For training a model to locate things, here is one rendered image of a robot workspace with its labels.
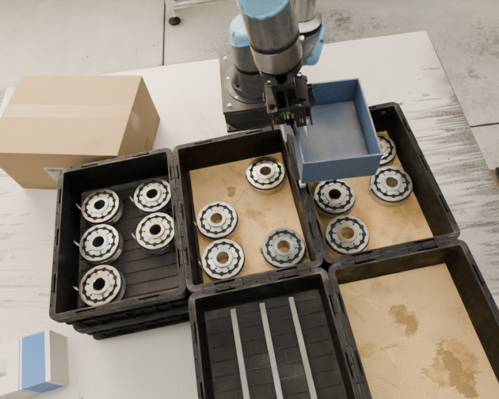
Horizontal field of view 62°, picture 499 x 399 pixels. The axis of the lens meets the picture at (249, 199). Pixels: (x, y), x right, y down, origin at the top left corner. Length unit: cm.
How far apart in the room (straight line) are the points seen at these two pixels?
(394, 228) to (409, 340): 26
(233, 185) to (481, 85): 184
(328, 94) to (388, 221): 35
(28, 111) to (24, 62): 182
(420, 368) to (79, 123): 107
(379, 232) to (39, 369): 87
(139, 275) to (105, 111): 50
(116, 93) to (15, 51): 207
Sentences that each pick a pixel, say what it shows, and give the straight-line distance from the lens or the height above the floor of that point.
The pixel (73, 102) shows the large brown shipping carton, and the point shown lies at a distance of 138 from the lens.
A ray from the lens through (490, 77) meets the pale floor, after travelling 273.
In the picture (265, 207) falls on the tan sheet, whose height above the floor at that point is 83.
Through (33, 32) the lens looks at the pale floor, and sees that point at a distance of 345.
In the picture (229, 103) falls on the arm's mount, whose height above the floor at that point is 80.
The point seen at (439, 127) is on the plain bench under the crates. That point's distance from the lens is 146.
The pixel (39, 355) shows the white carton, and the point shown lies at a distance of 117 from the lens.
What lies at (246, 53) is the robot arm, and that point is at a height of 97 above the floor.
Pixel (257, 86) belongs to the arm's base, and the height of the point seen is 85.
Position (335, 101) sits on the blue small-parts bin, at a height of 107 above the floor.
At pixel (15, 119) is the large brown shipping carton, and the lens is 143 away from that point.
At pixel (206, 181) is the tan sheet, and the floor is 83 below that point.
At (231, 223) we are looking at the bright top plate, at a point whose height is 86.
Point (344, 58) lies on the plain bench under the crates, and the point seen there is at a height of 70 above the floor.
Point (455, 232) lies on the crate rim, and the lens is 100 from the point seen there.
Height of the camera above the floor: 178
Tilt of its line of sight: 60 degrees down
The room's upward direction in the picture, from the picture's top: 11 degrees counter-clockwise
